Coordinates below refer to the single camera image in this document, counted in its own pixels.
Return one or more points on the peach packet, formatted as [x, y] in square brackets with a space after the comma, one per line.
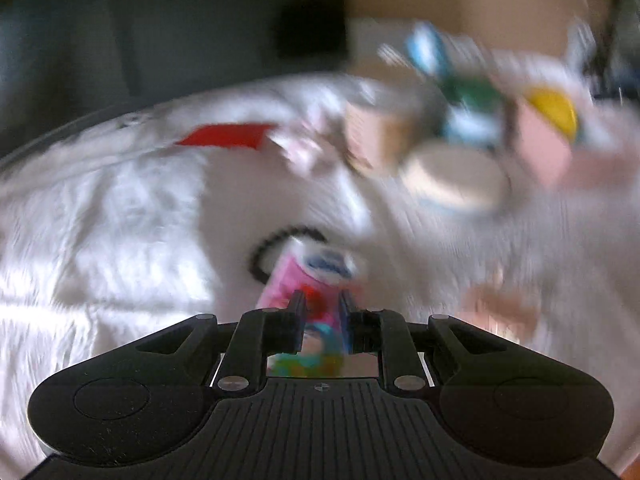
[500, 307]

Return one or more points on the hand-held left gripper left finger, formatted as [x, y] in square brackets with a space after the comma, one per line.
[298, 310]

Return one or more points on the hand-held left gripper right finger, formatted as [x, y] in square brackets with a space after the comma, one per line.
[346, 310]

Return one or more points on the yellow round lid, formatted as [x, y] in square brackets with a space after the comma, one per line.
[552, 107]

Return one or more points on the blue packet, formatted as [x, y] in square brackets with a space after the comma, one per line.
[427, 50]

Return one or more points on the red packet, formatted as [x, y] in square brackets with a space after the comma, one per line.
[225, 136]

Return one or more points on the green-lidded jar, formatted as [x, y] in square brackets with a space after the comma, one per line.
[470, 97]

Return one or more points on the pink box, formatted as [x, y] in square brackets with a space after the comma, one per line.
[555, 155]

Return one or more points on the clear jar with beige contents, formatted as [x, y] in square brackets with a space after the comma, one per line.
[377, 132]

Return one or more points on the pink printed packet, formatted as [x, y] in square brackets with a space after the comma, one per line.
[300, 270]

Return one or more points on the small black box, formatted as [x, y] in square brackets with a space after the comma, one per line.
[310, 34]

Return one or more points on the white textured bedspread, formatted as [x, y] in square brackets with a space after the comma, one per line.
[125, 235]

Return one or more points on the dark furniture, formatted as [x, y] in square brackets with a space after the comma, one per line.
[622, 25]

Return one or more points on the pink and white patterned packet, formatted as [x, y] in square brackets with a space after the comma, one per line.
[302, 150]

